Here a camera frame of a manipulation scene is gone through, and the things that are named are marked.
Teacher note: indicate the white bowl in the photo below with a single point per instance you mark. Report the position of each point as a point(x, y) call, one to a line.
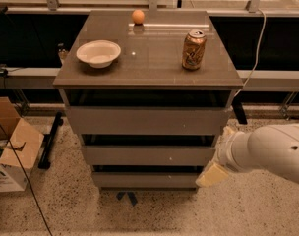
point(99, 53)

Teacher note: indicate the grey bottom drawer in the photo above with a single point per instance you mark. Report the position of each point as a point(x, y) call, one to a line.
point(144, 181)

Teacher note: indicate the grey drawer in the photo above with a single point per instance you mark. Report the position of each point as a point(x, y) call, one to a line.
point(130, 121)
point(144, 181)
point(147, 155)

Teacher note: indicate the grey top drawer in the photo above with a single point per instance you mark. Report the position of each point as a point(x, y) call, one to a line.
point(130, 121)

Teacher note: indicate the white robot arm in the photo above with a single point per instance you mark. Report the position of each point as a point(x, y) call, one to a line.
point(274, 148)

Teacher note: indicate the black stand leg left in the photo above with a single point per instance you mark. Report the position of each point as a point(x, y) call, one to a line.
point(49, 140)

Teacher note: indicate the grey drawer cabinet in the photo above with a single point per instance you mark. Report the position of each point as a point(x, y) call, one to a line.
point(149, 74)

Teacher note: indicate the black stand leg right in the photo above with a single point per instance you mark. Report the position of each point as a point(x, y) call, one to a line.
point(239, 112)

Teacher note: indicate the grey middle drawer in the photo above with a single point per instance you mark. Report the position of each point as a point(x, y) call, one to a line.
point(147, 155)

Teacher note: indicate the metal window frame rail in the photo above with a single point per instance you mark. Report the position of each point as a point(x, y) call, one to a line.
point(149, 4)

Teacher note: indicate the golden soda can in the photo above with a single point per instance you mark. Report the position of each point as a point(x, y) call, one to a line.
point(193, 49)

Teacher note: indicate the black stand leg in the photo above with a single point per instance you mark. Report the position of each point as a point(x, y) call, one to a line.
point(49, 140)
point(239, 112)

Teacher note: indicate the open cardboard box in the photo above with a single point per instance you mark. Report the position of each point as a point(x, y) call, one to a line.
point(20, 144)

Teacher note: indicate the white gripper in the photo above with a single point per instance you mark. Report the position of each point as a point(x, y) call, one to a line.
point(225, 154)

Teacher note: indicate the orange ball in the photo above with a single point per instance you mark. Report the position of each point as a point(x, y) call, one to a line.
point(138, 17)

